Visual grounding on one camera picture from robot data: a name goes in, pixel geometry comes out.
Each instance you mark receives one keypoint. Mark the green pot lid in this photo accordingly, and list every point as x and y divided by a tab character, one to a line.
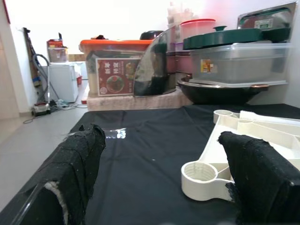
222	38

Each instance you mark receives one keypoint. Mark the white household appliance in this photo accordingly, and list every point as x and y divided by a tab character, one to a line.
63	82

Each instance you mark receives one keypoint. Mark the clear plastic lidded container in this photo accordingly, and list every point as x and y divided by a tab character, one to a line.
234	65

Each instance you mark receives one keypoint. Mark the beige cloth covered bench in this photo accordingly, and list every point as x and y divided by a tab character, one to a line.
129	103

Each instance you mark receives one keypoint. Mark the storage box with orange lid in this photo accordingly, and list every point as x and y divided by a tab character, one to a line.
112	75

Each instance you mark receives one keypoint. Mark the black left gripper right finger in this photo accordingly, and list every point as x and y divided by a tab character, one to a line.
257	182

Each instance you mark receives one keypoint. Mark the black wok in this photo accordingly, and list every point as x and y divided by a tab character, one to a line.
211	93

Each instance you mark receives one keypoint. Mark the black round cooking pot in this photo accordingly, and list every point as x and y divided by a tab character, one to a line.
151	35

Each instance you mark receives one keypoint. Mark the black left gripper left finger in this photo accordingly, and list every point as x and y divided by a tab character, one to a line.
77	164

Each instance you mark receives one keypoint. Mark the black tablecloth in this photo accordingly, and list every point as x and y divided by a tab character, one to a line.
152	140

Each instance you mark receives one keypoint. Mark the small vacuum cleaner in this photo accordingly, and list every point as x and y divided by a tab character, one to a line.
41	109

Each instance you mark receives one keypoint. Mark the white plastic table leg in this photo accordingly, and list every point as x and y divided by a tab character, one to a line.
269	118

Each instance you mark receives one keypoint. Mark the clear tape strip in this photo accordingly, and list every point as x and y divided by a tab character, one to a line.
117	134

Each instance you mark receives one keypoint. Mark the white plastic table top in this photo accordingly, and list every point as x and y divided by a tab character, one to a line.
199	187

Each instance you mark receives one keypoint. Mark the pink plastic container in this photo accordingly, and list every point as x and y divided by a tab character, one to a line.
199	28

